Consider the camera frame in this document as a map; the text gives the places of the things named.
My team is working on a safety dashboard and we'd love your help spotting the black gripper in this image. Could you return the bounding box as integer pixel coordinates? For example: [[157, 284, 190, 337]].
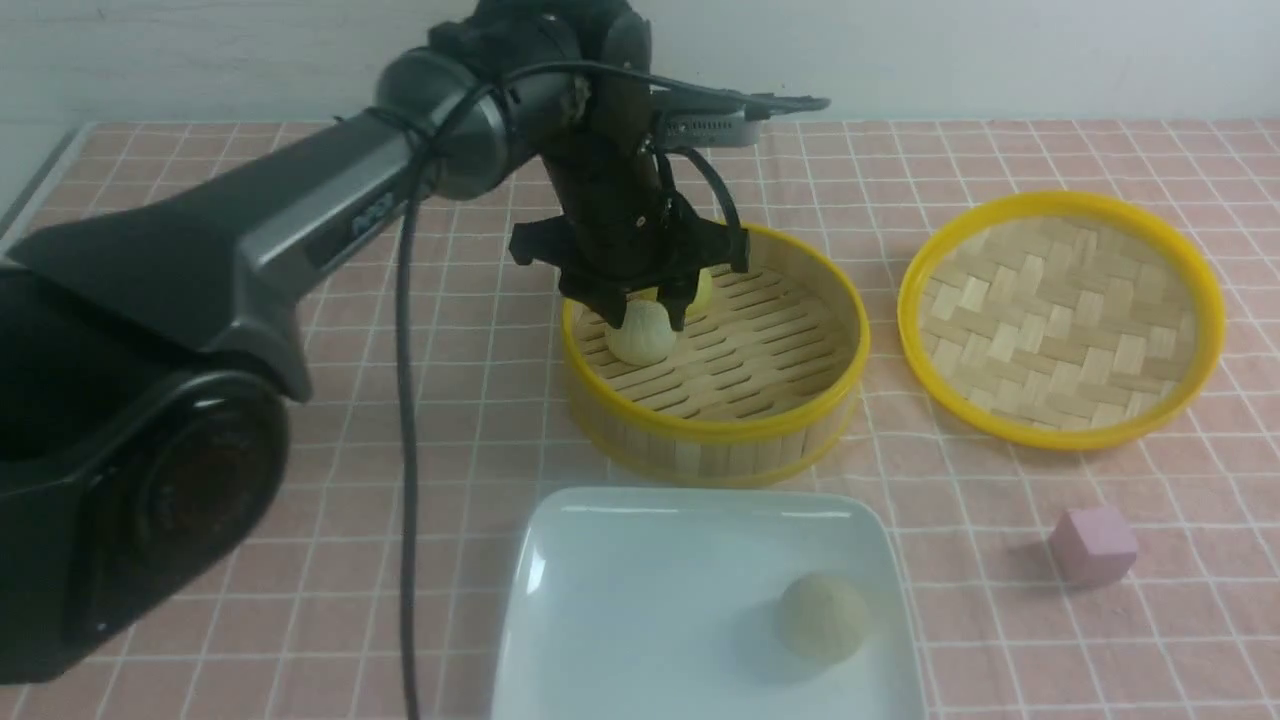
[[508, 76, 751, 331]]

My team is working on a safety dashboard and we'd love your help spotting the pale steamed bun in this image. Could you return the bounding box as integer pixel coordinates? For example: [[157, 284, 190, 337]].
[[774, 573, 870, 666], [605, 299, 677, 366]]

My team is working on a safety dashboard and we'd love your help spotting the yellow steamed bun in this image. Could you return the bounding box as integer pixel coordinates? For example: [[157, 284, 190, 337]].
[[630, 268, 714, 316]]

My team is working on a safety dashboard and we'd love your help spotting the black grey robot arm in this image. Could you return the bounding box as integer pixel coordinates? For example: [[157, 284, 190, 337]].
[[3, 1, 750, 685]]

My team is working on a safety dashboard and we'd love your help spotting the white square plate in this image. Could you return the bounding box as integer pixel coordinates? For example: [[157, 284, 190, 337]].
[[490, 487, 929, 719]]

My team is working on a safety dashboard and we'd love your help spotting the yellow rimmed bamboo steamer basket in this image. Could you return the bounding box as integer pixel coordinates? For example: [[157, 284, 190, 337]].
[[559, 225, 870, 488]]

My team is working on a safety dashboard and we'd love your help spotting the yellow rimmed woven steamer lid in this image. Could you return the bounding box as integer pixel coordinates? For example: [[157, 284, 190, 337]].
[[897, 191, 1228, 451]]

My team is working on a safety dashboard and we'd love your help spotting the pink cube block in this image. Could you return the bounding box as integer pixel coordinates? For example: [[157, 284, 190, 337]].
[[1047, 505, 1139, 587]]

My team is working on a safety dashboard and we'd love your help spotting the pink checkered tablecloth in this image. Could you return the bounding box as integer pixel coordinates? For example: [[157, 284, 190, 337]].
[[3, 120, 1279, 719]]

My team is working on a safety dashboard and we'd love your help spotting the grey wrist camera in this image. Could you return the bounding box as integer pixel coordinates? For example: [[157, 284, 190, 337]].
[[652, 92, 831, 152]]

